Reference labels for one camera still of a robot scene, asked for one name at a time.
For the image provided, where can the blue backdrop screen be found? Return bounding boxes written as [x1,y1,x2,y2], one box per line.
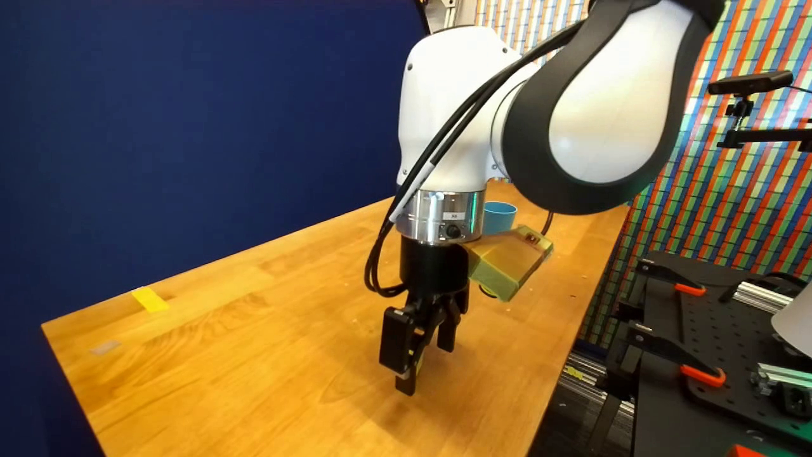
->
[0,0,427,457]

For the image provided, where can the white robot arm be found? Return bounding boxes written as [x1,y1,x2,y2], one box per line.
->
[365,0,727,394]

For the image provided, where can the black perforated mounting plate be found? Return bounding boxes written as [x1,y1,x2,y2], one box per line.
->
[631,255,812,457]

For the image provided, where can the blue plastic cup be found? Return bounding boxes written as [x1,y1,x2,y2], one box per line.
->
[482,200,517,233]

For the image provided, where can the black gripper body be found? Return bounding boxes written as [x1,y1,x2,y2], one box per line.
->
[379,239,470,374]

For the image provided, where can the orange handled clamp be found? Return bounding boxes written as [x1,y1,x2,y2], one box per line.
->
[626,323,728,389]

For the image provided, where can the yellow tape strip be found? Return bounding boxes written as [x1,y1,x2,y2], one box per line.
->
[131,288,167,312]

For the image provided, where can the black camera on stand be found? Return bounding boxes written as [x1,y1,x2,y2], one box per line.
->
[706,69,812,156]

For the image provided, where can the colourful patterned panel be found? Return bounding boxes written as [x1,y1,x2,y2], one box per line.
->
[463,0,812,350]

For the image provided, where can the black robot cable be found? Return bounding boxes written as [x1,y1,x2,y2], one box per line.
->
[364,19,588,300]

